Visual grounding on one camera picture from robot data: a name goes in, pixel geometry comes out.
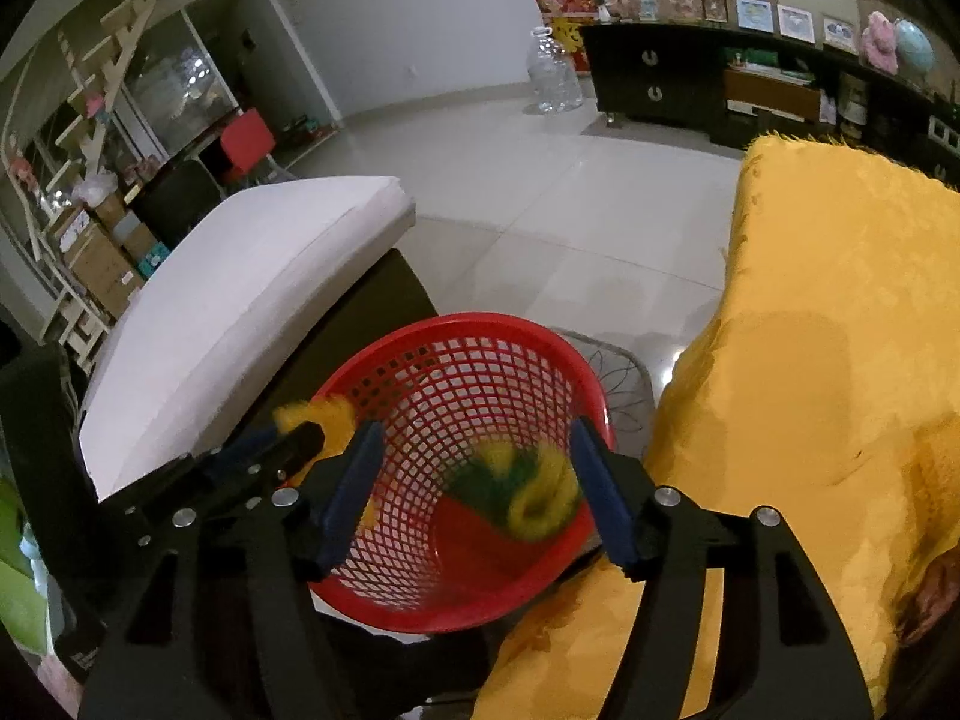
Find stack of cardboard boxes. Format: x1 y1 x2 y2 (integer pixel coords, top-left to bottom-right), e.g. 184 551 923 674
49 191 170 316

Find yellow green snack wrapper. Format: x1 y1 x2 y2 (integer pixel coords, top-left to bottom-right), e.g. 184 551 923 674
442 439 582 542

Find wooden ladder shelf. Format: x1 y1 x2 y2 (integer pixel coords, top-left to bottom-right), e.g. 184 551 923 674
4 0 158 361

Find red chair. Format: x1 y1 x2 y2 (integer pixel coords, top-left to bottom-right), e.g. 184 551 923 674
219 109 282 185

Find white picture frame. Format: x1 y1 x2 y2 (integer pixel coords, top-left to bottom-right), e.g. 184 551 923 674
821 15 860 55
776 5 817 42

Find black low cabinet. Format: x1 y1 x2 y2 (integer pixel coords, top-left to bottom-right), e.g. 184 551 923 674
581 21 960 188

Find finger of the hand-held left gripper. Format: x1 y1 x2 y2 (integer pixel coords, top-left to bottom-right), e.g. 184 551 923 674
101 427 282 512
124 421 328 542

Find wire fan guard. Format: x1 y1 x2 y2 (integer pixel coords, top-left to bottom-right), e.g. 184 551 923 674
551 326 661 458

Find colourful toy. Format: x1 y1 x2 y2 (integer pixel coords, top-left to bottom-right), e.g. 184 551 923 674
277 116 331 151

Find blue picture frame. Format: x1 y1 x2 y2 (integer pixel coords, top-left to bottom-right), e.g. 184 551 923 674
735 0 775 35

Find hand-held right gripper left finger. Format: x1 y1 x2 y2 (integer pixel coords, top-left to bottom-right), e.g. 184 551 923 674
79 420 389 720

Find clear water jug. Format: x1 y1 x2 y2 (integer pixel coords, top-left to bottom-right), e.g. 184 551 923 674
525 25 586 115

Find white cushioned sofa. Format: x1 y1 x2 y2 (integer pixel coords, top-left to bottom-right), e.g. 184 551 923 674
75 175 443 503

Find pale blue ball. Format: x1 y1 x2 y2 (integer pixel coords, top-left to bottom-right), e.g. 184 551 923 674
894 19 937 77

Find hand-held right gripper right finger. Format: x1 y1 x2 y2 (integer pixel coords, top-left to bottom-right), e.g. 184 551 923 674
568 415 875 720

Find black chair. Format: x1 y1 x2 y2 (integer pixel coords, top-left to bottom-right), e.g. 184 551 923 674
135 161 222 248

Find green mat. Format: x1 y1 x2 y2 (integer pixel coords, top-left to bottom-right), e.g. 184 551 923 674
0 476 50 650

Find red plastic mesh basket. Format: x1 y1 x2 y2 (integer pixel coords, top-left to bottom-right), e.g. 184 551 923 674
289 313 620 635

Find yellow blanket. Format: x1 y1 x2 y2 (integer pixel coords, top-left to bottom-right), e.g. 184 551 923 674
472 133 960 720

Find pink plush toy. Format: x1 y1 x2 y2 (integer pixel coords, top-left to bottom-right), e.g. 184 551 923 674
861 11 901 74

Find clear plastic bag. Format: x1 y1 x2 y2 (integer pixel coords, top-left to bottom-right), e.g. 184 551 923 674
71 172 121 211

